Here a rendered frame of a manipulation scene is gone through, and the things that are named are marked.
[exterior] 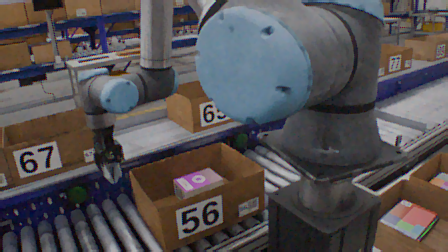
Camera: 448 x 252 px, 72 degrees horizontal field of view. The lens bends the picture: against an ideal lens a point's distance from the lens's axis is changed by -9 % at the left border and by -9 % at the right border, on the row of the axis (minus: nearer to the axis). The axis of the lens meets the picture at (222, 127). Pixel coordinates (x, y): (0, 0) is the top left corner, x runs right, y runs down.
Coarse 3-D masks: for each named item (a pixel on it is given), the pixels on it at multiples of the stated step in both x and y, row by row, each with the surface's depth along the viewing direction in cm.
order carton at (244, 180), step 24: (216, 144) 136; (144, 168) 122; (168, 168) 128; (192, 168) 134; (216, 168) 140; (240, 168) 128; (144, 192) 105; (168, 192) 131; (216, 192) 105; (240, 192) 111; (264, 192) 117; (144, 216) 116; (168, 216) 99; (168, 240) 101; (192, 240) 106
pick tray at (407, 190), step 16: (384, 192) 106; (400, 192) 114; (416, 192) 110; (432, 192) 105; (384, 208) 110; (432, 208) 106; (384, 224) 92; (384, 240) 93; (400, 240) 88; (416, 240) 84; (432, 240) 95
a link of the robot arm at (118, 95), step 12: (96, 84) 86; (108, 84) 82; (120, 84) 82; (132, 84) 85; (96, 96) 85; (108, 96) 82; (120, 96) 83; (132, 96) 85; (108, 108) 83; (120, 108) 84; (132, 108) 87
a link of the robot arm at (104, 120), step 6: (84, 114) 96; (102, 114) 95; (108, 114) 96; (114, 114) 99; (90, 120) 95; (96, 120) 95; (102, 120) 95; (108, 120) 96; (114, 120) 99; (90, 126) 96; (96, 126) 95; (102, 126) 96
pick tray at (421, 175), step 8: (440, 152) 128; (432, 160) 124; (440, 160) 129; (424, 168) 122; (432, 168) 127; (440, 168) 130; (416, 176) 119; (424, 176) 124; (432, 176) 128; (424, 184) 110; (432, 184) 108; (440, 192) 106
